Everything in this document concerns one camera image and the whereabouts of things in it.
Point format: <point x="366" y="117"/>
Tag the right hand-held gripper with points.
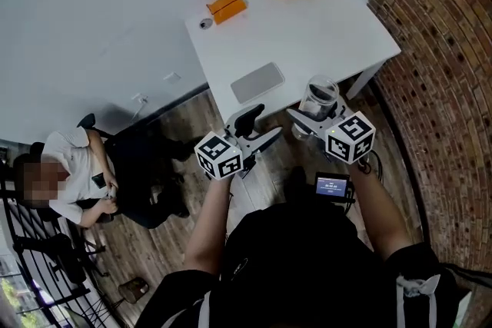
<point x="350" y="138"/>

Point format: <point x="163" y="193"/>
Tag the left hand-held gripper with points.
<point x="219" y="159"/>

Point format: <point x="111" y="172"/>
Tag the clear plastic cup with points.
<point x="317" y="100"/>

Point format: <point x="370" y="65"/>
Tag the grey pad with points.
<point x="257" y="82"/>

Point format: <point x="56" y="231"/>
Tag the person's right forearm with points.
<point x="380" y="219"/>

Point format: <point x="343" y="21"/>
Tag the person's left forearm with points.
<point x="209" y="226"/>

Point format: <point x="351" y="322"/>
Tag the person's black shoe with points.
<point x="299" y="182"/>

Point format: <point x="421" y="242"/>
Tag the small screen device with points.
<point x="333" y="186"/>

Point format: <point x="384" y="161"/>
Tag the white table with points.
<point x="307" y="38"/>

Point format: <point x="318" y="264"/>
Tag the small round grey object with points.
<point x="205" y="24"/>

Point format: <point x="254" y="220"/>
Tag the orange pouch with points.
<point x="227" y="7"/>

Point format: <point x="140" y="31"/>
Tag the person's black shirt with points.
<point x="303" y="272"/>

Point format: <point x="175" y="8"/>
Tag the black office chair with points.
<point x="90" y="121"/>

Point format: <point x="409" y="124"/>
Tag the small waste bin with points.
<point x="133" y="290"/>

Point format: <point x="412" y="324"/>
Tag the black metal railing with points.
<point x="30" y="272"/>

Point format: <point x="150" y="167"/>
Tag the white wall socket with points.
<point x="171" y="78"/>
<point x="139" y="98"/>

